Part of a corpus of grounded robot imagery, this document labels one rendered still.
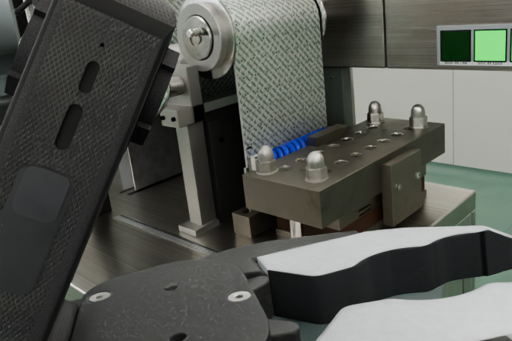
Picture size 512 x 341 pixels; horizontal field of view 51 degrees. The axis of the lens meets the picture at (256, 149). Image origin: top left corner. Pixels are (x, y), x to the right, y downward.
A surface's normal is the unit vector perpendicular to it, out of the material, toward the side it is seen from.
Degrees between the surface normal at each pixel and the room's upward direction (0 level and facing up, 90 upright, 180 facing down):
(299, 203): 90
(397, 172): 90
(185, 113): 90
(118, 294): 8
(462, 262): 82
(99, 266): 0
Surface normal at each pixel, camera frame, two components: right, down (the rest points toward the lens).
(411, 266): -0.03, 0.16
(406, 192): 0.72, 0.12
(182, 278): -0.14, -0.98
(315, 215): -0.69, 0.28
